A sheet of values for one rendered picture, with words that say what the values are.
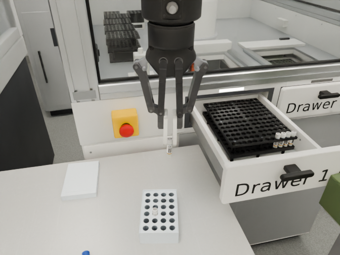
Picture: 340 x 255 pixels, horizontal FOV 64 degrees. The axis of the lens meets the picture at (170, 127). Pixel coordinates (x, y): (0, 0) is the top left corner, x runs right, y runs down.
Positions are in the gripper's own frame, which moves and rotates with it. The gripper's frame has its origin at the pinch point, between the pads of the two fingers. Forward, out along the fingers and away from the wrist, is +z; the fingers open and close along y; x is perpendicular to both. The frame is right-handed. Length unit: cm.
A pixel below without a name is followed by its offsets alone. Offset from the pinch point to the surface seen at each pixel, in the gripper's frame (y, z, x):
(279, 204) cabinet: 50, 65, 36
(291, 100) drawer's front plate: 40, 12, 33
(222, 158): 12.3, 10.8, 3.4
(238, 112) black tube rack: 20.3, 10.2, 23.4
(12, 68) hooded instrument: -72, 19, 77
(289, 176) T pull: 24.3, 8.9, -4.7
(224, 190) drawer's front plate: 11.9, 13.9, -3.7
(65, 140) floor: -81, 102, 133
